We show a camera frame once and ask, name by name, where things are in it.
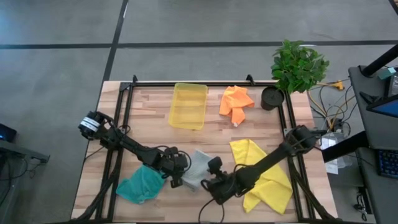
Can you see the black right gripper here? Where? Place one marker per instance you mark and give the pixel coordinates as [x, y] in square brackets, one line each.
[222, 186]

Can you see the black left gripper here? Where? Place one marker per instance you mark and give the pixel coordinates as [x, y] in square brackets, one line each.
[172, 161]

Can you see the grey microfiber towel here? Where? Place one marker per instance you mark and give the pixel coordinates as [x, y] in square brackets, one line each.
[199, 171]

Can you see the teal microfiber towel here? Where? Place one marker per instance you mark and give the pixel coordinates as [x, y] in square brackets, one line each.
[140, 186]

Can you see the orange microfiber towel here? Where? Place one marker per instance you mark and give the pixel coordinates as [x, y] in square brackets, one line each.
[233, 102]

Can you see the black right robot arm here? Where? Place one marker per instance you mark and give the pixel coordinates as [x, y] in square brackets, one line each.
[273, 158]

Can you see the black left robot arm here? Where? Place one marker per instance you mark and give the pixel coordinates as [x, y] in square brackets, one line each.
[130, 144]

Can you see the yellow microfiber towel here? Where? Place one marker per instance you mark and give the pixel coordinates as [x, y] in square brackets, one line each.
[245, 152]

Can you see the yellow translucent plastic bin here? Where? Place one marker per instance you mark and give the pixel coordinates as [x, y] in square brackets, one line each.
[188, 105]

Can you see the black plant pot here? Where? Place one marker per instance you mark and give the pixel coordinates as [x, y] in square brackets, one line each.
[272, 99]

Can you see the black desk beam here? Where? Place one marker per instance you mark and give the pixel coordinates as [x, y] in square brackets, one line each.
[345, 146]

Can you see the green leafy plant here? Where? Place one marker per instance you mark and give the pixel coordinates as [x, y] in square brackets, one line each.
[295, 67]

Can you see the grey metal stand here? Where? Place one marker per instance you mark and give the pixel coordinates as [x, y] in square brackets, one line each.
[21, 151]

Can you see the grey desk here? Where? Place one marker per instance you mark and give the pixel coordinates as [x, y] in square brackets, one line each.
[373, 133]

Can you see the black backlit keyboard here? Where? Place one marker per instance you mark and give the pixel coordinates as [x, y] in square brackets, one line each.
[388, 163]

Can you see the black device blue light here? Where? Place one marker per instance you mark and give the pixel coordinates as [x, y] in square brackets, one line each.
[6, 133]

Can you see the blue-screen laptop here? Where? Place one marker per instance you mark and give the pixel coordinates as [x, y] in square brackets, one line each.
[387, 109]

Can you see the small teal box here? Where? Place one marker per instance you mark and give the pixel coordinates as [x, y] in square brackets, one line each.
[387, 73]

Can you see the black slanted pole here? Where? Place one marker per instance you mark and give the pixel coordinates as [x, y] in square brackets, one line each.
[379, 60]

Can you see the black aluminium table frame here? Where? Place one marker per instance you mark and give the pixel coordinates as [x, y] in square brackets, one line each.
[217, 84]

